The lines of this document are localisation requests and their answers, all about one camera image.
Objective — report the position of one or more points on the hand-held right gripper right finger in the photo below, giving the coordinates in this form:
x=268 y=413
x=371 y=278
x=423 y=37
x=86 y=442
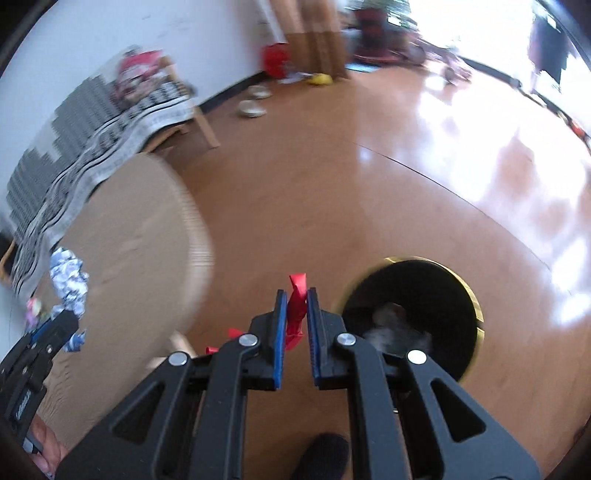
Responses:
x=315 y=341

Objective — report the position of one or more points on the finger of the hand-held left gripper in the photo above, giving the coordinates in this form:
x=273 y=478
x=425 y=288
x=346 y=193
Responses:
x=41 y=330
x=62 y=330

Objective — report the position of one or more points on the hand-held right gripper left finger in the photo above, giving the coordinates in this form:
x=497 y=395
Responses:
x=279 y=341

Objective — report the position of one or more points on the red carton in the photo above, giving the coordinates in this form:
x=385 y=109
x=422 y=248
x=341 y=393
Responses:
x=297 y=314

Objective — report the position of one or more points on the blue white wrapper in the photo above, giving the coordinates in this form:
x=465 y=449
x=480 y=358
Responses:
x=69 y=277

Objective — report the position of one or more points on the black bin with gold rim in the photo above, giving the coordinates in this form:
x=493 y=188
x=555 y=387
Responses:
x=438 y=295

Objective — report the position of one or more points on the person's left hand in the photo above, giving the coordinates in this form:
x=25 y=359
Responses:
x=48 y=445

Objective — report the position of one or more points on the dark fuzzy object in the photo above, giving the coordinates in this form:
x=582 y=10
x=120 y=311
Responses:
x=323 y=457

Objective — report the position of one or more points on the black white striped blanket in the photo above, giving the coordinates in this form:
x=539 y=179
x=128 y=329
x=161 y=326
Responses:
x=92 y=152

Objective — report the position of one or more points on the wooden sofa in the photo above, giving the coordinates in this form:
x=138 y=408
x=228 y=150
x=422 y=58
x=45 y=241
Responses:
x=205 y=124

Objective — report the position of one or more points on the yellow floor item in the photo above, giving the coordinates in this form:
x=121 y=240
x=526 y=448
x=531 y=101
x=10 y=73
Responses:
x=321 y=80

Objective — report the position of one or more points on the pink cartoon cushion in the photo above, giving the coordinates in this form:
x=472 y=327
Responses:
x=136 y=74

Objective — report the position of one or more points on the red bag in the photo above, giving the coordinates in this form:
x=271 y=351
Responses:
x=275 y=60

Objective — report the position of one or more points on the brown curtain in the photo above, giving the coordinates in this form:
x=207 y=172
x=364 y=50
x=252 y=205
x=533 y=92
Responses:
x=314 y=32

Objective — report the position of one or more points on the potted plant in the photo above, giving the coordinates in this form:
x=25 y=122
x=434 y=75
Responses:
x=383 y=27

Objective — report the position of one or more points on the dark hanging cloth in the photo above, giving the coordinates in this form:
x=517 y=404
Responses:
x=549 y=46

